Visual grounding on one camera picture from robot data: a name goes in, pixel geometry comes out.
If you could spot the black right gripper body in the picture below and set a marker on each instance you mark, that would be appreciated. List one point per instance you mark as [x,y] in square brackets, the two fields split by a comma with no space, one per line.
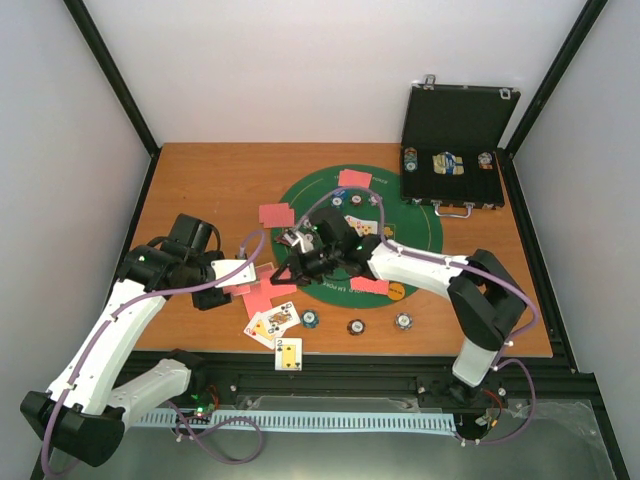
[321,264]

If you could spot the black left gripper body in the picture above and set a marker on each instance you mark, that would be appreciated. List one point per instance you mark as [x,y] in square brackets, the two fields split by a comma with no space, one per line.
[205,301]

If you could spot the black triangular all-in button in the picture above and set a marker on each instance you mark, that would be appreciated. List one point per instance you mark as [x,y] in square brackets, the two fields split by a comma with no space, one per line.
[284,240]

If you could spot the queen face card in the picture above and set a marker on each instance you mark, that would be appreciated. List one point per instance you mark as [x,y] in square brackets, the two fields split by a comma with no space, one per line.
[281,318]

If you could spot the blue 50 chip stack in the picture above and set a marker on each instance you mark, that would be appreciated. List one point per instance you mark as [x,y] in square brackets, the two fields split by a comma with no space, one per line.
[309,319]

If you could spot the two of hearts card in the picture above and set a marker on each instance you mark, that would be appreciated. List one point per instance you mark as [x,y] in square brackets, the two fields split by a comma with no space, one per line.
[263,331]

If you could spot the red heart card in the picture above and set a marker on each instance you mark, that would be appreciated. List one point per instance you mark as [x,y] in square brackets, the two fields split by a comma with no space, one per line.
[355,222]

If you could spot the red diamond card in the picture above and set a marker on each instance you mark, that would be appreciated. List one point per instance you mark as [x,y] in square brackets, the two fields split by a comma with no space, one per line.
[371,227]

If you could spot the two of spades card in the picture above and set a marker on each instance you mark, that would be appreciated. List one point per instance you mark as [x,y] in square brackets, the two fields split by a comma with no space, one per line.
[288,354]

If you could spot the brown 100 chip stack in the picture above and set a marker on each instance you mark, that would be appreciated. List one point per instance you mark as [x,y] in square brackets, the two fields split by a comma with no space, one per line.
[356,327]

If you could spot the brown chips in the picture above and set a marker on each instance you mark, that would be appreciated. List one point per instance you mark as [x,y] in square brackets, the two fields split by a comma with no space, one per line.
[356,200]

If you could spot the blue orange chips top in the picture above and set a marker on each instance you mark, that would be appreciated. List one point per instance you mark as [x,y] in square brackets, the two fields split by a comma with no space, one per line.
[375,200]

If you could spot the blue orange 10 chip stack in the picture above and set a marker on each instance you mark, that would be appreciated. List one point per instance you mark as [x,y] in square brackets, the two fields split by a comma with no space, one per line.
[403,321]

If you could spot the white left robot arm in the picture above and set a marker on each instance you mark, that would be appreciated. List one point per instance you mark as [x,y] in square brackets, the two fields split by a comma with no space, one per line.
[83,413]

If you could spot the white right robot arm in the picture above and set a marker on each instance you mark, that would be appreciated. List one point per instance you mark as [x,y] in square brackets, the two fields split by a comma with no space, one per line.
[486,300]

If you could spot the yellow red card box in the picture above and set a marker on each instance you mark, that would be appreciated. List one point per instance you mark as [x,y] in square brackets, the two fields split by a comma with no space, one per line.
[264,271]

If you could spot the orange big blind button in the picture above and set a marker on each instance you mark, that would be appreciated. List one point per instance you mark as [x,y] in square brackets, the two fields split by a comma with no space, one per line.
[396,291]

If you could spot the round green poker mat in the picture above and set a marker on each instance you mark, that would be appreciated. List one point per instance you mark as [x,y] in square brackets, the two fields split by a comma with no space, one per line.
[412,225]

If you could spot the chip stack in case left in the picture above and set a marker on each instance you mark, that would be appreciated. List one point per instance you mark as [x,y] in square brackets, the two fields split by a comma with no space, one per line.
[410,159]

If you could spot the chip stack in case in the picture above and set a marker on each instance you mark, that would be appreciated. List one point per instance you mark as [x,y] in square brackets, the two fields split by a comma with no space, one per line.
[486,161]
[410,159]

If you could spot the card pack in case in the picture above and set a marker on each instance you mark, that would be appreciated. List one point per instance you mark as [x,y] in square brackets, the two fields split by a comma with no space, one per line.
[446,163]

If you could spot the black poker case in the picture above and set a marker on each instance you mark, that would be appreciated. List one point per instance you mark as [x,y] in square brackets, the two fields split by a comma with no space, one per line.
[465,120]

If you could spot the chip stack in case right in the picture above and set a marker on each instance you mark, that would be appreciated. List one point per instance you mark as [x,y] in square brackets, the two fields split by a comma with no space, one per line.
[486,161]

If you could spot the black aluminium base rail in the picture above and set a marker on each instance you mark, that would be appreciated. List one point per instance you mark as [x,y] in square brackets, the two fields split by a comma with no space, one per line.
[426,379]

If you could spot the light blue cable duct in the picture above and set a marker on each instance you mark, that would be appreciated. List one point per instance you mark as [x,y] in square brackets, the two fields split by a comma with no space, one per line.
[330,422]

